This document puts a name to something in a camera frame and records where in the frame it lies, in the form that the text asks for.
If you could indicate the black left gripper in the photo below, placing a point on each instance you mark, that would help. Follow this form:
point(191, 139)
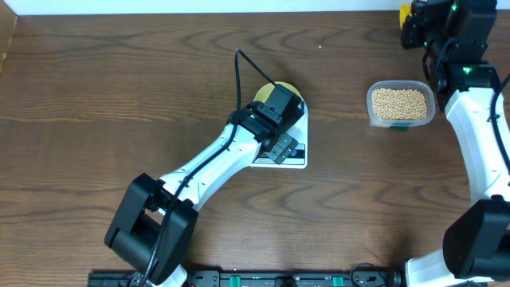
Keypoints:
point(286, 141)

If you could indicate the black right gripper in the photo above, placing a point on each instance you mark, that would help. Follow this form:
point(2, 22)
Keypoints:
point(412, 25)

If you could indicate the yellow plastic measuring scoop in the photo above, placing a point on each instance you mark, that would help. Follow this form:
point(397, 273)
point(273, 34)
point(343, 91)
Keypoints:
point(404, 13)

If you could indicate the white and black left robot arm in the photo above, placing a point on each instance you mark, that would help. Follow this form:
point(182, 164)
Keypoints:
point(154, 223)

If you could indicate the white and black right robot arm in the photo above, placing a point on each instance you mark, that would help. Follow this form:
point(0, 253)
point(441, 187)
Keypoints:
point(454, 34)

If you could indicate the white digital kitchen scale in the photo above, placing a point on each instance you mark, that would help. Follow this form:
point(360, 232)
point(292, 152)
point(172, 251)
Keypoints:
point(299, 157)

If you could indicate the pale yellow bowl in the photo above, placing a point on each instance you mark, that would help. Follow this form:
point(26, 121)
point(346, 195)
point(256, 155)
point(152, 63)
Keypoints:
point(264, 92)

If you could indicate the clear plastic container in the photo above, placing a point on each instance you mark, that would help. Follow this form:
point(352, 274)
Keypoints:
point(376, 121)

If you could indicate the soybeans in container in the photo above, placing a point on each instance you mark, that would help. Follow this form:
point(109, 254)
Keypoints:
point(399, 104)

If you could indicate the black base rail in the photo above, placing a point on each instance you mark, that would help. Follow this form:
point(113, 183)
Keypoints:
point(211, 278)

